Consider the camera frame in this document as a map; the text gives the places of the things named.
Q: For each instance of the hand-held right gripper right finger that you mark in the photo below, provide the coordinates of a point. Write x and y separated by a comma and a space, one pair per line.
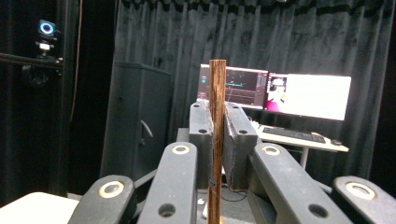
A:
238, 146

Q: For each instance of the black metal frame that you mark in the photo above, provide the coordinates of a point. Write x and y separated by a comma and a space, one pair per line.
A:
31, 59

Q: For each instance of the computer monitor dark screen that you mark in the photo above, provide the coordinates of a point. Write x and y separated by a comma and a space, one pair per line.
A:
246, 87

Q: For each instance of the computer monitor bright screen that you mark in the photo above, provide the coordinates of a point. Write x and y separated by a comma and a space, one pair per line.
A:
314, 96

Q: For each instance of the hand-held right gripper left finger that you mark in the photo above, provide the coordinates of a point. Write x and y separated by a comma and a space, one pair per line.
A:
205, 155

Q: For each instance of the black computer mouse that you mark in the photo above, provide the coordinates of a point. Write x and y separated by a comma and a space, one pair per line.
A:
336, 142

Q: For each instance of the white floor plug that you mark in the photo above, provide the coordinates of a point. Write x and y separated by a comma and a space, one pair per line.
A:
200, 202

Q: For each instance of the black cabinet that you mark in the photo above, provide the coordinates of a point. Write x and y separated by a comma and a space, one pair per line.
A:
130, 124

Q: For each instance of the desk with white frame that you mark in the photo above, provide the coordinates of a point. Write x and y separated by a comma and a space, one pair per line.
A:
311, 145

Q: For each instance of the black keyboard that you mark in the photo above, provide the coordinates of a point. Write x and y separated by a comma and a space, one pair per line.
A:
292, 134

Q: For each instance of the wooden chopstick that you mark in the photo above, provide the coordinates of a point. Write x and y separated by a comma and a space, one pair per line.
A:
217, 124

